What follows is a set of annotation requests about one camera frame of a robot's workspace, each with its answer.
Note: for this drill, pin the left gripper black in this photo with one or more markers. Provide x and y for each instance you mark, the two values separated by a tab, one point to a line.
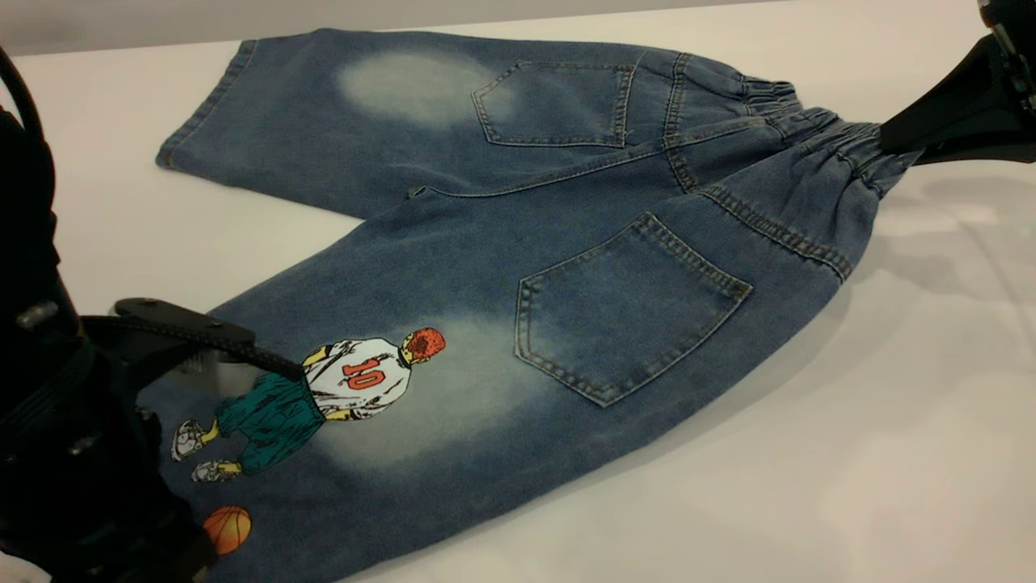
73	470

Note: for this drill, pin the blue denim shorts basketball print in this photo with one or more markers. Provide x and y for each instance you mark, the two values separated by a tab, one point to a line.
526	243

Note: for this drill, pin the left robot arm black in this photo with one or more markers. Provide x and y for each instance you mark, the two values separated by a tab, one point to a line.
28	227

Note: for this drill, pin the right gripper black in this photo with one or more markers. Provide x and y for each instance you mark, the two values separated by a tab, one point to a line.
1018	40

